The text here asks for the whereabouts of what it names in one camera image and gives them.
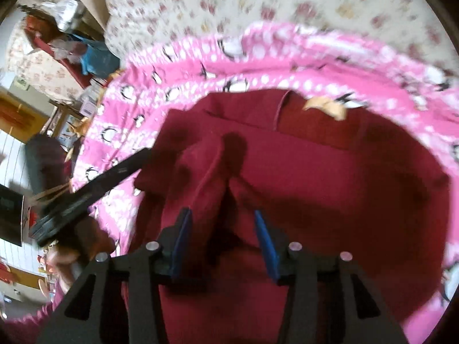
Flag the tan cloth tag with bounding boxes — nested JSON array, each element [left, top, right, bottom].
[[303, 95, 348, 120]]

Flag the dark red pants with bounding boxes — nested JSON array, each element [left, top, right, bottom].
[[122, 91, 450, 344]]

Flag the floral quilt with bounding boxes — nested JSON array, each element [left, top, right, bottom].
[[104, 0, 449, 79]]

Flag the floral cloth cover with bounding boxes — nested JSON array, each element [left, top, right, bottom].
[[7, 25, 83, 101]]

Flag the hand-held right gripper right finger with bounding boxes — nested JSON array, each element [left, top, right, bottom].
[[254, 210, 409, 344]]

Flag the blue plastic bag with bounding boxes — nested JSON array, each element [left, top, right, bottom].
[[70, 34, 120, 76]]

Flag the person's left hand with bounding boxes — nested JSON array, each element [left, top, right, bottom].
[[48, 218, 117, 291]]

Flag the black flat panel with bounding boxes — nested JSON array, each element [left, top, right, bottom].
[[0, 184, 26, 246]]

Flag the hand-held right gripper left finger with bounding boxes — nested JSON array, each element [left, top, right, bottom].
[[38, 207, 194, 344]]

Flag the pink penguin print blanket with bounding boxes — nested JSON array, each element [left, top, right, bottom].
[[70, 21, 459, 344]]

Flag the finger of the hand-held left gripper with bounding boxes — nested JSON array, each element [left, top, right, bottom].
[[77, 148, 153, 213]]

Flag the silver plastic bag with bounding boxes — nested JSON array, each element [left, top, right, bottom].
[[39, 0, 87, 31]]

